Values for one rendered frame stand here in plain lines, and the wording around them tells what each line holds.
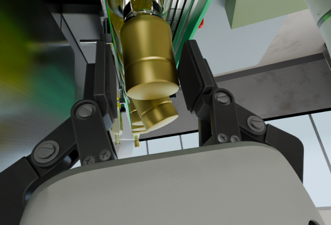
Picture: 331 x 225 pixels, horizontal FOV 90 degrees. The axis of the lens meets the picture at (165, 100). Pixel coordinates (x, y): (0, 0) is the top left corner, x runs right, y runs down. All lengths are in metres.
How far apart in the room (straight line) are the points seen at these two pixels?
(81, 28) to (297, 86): 3.48
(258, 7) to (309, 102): 3.12
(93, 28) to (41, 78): 0.27
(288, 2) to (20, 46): 0.64
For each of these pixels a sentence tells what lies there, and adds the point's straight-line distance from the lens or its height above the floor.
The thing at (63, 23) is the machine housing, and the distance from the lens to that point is 0.48.
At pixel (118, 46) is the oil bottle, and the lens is 0.19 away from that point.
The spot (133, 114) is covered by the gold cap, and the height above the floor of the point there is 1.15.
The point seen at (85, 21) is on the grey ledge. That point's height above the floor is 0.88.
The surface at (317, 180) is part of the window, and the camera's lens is 3.58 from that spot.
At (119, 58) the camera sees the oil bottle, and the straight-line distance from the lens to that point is 0.22.
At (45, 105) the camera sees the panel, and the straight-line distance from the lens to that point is 0.26.
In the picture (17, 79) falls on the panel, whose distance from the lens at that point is 0.21.
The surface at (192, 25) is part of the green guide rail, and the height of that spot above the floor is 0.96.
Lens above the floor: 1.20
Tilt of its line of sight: 16 degrees down
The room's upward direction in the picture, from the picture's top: 172 degrees clockwise
